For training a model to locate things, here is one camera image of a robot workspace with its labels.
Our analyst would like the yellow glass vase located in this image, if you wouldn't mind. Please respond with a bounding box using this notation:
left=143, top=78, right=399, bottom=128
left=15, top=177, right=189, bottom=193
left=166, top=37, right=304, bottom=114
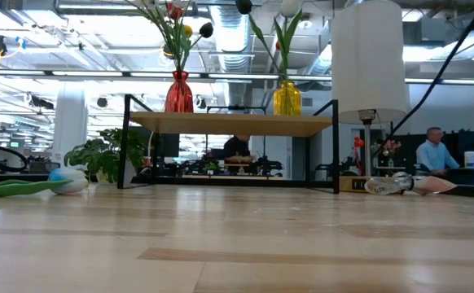
left=273, top=80, right=302, bottom=116

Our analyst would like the red glass vase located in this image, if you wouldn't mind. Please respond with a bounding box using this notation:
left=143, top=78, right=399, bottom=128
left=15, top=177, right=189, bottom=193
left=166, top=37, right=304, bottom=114
left=164, top=70, right=195, bottom=114

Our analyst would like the red artificial tulip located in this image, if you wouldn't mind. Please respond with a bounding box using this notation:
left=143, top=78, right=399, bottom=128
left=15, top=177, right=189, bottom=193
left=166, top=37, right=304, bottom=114
left=165, top=2, right=189, bottom=73

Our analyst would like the wooden shelf with black legs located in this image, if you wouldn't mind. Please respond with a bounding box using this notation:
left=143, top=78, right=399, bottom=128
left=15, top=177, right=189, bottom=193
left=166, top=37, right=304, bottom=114
left=116, top=94, right=340, bottom=195

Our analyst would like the person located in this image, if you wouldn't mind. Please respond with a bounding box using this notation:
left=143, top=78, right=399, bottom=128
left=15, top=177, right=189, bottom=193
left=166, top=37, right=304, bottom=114
left=222, top=135, right=258, bottom=166
left=415, top=126, right=461, bottom=176

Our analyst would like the green leafy potted plant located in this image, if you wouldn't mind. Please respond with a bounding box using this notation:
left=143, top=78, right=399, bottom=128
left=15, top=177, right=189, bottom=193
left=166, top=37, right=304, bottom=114
left=64, top=128, right=147, bottom=184

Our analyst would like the clear plastic wrapped packet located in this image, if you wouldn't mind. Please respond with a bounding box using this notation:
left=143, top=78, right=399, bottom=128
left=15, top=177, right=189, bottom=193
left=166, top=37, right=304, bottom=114
left=363, top=171, right=459, bottom=196

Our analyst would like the pink flower bouquet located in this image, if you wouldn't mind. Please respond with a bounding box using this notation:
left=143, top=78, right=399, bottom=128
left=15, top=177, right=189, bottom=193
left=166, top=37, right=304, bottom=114
left=383, top=140, right=403, bottom=158

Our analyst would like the white shade table lamp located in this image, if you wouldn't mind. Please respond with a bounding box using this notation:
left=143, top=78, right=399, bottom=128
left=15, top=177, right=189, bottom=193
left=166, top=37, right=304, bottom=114
left=330, top=0, right=410, bottom=193

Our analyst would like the long linear ceiling light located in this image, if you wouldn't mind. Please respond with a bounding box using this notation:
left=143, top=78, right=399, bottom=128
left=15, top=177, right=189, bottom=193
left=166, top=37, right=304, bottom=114
left=0, top=68, right=334, bottom=82

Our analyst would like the white building column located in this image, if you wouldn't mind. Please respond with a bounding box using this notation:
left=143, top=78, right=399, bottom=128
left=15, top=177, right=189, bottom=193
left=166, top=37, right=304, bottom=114
left=53, top=81, right=88, bottom=172

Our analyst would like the silver ventilation duct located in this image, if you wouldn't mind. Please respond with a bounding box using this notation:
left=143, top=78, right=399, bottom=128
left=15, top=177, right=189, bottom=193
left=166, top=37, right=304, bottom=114
left=208, top=0, right=258, bottom=107

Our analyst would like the black power cord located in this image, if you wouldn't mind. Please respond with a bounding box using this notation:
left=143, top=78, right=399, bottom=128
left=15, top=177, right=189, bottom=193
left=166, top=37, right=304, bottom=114
left=371, top=0, right=474, bottom=159

